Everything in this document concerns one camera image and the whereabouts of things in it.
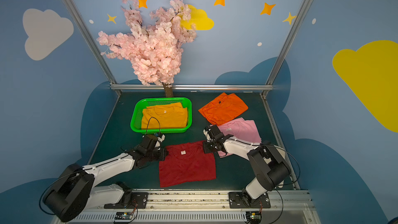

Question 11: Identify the yellow t-shirt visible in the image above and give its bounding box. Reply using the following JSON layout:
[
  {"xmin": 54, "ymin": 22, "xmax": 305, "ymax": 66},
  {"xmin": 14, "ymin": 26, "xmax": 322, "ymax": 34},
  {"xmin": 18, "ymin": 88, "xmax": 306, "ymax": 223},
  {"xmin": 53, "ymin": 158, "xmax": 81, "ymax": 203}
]
[{"xmin": 141, "ymin": 102, "xmax": 188, "ymax": 130}]

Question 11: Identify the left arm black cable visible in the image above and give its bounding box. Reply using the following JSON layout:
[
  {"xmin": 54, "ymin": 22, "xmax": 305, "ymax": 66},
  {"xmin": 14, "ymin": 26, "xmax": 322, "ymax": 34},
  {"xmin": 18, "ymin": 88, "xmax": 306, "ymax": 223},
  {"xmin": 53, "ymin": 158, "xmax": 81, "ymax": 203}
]
[{"xmin": 145, "ymin": 116, "xmax": 162, "ymax": 136}]

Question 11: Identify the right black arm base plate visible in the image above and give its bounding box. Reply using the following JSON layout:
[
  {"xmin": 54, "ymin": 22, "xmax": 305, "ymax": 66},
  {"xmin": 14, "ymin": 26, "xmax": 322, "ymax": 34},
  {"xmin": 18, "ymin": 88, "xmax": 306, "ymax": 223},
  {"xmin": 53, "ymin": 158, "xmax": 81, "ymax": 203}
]
[{"xmin": 228, "ymin": 191, "xmax": 271, "ymax": 208}]

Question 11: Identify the orange t-shirt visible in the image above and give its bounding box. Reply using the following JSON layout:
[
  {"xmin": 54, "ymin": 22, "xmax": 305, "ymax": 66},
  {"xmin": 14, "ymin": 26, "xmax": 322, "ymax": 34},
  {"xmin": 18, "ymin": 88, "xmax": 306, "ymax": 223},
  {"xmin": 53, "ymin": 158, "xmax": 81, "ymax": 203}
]
[{"xmin": 199, "ymin": 93, "xmax": 248, "ymax": 125}]

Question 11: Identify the aluminium frame post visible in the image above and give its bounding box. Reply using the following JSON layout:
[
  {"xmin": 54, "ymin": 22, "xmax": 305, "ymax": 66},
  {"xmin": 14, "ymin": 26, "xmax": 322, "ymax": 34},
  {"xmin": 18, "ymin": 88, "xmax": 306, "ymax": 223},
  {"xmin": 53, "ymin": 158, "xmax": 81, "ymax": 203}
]
[
  {"xmin": 261, "ymin": 0, "xmax": 314, "ymax": 100},
  {"xmin": 62, "ymin": 0, "xmax": 117, "ymax": 88}
]

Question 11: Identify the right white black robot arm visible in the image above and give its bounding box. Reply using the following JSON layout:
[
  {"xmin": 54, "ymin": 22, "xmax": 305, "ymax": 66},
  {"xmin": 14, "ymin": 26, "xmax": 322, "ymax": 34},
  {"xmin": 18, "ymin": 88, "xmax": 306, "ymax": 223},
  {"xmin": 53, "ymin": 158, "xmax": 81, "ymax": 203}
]
[{"xmin": 203, "ymin": 125, "xmax": 291, "ymax": 201}]

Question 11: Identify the right aluminium frame post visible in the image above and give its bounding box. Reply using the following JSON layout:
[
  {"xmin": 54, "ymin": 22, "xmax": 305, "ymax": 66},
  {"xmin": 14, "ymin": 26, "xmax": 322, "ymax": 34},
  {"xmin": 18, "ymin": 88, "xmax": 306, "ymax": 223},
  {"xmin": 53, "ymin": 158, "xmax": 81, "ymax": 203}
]
[{"xmin": 261, "ymin": 0, "xmax": 314, "ymax": 100}]

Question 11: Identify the small circuit board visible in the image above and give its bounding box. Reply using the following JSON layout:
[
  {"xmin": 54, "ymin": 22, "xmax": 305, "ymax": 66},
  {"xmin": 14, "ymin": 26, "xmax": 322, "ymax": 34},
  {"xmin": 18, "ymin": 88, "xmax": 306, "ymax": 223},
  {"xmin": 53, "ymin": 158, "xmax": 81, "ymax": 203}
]
[
  {"xmin": 245, "ymin": 212, "xmax": 262, "ymax": 224},
  {"xmin": 114, "ymin": 212, "xmax": 134, "ymax": 222}
]

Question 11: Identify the pink cherry blossom tree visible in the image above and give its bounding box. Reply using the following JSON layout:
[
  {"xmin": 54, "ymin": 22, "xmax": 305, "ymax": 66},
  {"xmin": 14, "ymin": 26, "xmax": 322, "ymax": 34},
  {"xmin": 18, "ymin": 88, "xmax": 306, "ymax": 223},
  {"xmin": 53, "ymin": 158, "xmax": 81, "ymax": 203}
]
[{"xmin": 97, "ymin": 0, "xmax": 197, "ymax": 97}]

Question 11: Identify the green plastic perforated basket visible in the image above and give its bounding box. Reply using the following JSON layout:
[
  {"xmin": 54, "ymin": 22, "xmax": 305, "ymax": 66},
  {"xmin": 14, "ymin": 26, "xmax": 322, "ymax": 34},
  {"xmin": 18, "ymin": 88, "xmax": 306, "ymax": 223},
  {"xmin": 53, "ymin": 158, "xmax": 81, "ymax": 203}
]
[{"xmin": 130, "ymin": 97, "xmax": 192, "ymax": 134}]

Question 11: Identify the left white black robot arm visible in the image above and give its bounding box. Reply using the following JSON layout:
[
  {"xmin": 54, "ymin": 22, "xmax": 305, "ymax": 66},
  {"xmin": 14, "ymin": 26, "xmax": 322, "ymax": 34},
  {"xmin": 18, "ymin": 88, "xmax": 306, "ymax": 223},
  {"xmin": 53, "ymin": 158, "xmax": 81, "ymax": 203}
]
[{"xmin": 39, "ymin": 132, "xmax": 168, "ymax": 223}]

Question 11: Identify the right small circuit board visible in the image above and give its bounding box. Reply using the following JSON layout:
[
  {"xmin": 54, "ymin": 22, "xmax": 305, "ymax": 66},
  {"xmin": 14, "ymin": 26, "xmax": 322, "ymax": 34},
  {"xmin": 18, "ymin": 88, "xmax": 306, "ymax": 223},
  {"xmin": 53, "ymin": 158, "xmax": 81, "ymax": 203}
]
[{"xmin": 245, "ymin": 212, "xmax": 262, "ymax": 224}]

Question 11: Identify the pink t-shirt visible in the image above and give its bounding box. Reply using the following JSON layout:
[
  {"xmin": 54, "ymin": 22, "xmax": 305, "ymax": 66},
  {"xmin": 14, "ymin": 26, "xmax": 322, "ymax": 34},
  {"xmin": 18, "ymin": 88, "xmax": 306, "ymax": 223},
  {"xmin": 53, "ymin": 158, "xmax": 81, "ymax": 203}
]
[{"xmin": 218, "ymin": 118, "xmax": 262, "ymax": 143}]

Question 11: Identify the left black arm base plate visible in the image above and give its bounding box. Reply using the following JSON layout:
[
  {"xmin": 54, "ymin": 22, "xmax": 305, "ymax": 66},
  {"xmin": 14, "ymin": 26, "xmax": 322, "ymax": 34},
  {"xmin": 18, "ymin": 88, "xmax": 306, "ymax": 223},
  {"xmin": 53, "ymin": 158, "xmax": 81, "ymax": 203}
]
[{"xmin": 104, "ymin": 191, "xmax": 149, "ymax": 209}]

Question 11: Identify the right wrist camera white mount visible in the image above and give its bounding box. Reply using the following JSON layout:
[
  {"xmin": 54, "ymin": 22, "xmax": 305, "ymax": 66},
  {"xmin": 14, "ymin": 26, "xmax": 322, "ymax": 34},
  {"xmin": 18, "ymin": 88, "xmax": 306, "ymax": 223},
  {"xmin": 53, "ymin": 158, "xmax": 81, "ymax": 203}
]
[{"xmin": 203, "ymin": 128, "xmax": 211, "ymax": 141}]

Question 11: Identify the left aluminium frame post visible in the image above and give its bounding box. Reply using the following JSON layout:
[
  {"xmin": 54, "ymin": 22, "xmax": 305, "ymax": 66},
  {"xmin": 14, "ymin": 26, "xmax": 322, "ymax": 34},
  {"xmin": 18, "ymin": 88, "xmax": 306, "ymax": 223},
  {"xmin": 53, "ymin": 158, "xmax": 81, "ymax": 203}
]
[{"xmin": 62, "ymin": 0, "xmax": 117, "ymax": 88}]

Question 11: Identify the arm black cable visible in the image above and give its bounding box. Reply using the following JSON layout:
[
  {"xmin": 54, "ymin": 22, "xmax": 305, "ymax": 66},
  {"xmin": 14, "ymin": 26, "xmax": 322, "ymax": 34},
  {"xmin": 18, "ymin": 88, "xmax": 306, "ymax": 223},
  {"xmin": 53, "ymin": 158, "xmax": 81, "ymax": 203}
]
[
  {"xmin": 267, "ymin": 144, "xmax": 301, "ymax": 224},
  {"xmin": 145, "ymin": 116, "xmax": 162, "ymax": 136}
]

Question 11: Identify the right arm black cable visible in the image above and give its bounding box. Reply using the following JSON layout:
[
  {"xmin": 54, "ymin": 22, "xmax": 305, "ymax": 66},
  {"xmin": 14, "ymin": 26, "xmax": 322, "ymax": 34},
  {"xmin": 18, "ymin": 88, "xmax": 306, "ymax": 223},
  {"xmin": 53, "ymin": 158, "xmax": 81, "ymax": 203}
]
[{"xmin": 267, "ymin": 144, "xmax": 301, "ymax": 224}]

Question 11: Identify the aluminium front rail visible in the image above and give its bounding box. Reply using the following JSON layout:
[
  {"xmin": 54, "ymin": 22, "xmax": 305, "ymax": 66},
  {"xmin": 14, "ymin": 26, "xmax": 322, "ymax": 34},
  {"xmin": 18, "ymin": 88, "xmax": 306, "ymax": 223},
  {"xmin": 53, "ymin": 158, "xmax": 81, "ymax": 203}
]
[{"xmin": 70, "ymin": 190, "xmax": 321, "ymax": 224}]

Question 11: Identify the dark red t-shirt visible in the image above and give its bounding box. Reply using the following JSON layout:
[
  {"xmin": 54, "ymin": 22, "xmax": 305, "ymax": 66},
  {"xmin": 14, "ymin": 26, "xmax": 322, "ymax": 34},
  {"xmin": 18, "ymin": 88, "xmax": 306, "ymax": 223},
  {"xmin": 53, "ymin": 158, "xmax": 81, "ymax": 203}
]
[{"xmin": 159, "ymin": 141, "xmax": 217, "ymax": 188}]

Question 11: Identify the left small circuit board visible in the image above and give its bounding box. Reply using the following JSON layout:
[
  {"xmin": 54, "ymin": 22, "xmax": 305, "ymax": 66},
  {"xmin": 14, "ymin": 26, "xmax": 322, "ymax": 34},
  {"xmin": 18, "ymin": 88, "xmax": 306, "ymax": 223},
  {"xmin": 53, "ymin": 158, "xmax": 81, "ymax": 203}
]
[{"xmin": 114, "ymin": 212, "xmax": 134, "ymax": 222}]

